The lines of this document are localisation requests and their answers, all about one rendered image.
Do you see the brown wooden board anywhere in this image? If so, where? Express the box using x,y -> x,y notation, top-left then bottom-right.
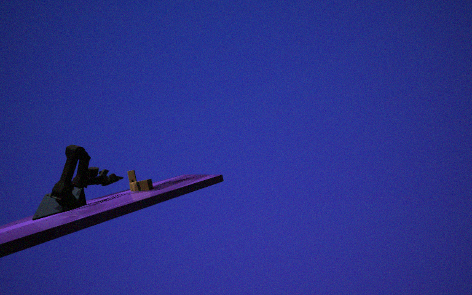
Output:
129,179 -> 153,192

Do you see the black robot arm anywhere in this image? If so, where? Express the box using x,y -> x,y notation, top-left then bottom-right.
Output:
50,145 -> 109,208

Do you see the wooden post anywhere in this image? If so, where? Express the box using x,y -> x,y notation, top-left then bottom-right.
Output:
127,170 -> 137,183

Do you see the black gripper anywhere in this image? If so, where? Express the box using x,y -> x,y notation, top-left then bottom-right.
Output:
96,173 -> 123,186

